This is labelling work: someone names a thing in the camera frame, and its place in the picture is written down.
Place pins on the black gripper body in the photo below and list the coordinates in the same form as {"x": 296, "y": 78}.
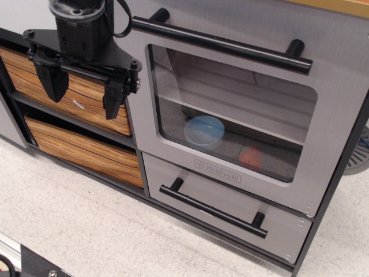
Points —
{"x": 84, "y": 41}

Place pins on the black oven door handle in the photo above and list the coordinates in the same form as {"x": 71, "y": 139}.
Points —
{"x": 290, "y": 60}

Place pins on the grey lower drawer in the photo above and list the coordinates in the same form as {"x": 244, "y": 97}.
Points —
{"x": 286, "y": 232}

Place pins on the wood pattern bin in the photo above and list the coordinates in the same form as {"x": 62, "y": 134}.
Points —
{"x": 83, "y": 99}
{"x": 74, "y": 144}

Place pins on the lower wood pattern bin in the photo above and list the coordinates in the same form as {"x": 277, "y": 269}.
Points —
{"x": 74, "y": 144}

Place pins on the grey toy oven door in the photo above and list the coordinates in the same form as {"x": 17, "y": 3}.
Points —
{"x": 301, "y": 123}

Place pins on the grey round base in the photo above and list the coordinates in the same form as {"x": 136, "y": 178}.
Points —
{"x": 358, "y": 161}

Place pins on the blue bowl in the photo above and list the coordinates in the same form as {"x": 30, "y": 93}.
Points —
{"x": 204, "y": 132}

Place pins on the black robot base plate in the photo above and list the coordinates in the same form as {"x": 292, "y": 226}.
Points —
{"x": 32, "y": 264}

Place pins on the toy kitchen cabinet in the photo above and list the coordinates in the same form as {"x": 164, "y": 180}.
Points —
{"x": 18, "y": 16}

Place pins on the black drawer handle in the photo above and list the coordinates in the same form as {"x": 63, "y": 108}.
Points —
{"x": 254, "y": 227}

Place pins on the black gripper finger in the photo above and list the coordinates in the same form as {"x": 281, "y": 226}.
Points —
{"x": 53, "y": 79}
{"x": 113, "y": 97}

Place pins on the red toy strawberry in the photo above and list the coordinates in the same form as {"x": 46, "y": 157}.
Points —
{"x": 250, "y": 157}

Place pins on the upper wood pattern bin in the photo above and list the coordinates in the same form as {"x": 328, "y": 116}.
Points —
{"x": 83, "y": 99}

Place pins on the aluminium rail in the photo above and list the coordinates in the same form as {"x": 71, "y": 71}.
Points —
{"x": 11, "y": 249}

